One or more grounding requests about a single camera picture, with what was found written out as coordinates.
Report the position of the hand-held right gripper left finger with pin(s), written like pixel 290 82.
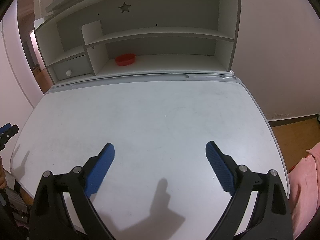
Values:
pixel 100 170

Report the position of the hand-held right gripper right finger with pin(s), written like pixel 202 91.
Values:
pixel 221 170

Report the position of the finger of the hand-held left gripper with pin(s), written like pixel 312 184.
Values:
pixel 11 132
pixel 5 128

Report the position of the person's left hand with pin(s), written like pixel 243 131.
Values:
pixel 2 180

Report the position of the white door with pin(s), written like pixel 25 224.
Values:
pixel 15 67

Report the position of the grey ribbed box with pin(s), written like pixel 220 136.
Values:
pixel 17 202

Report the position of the pink cloth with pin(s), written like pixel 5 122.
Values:
pixel 305 192

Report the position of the grey drawer with round knob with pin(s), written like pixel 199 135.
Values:
pixel 80 66

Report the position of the red bowl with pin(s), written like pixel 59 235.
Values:
pixel 125 60

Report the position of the white desk shelf unit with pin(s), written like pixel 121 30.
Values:
pixel 162 12

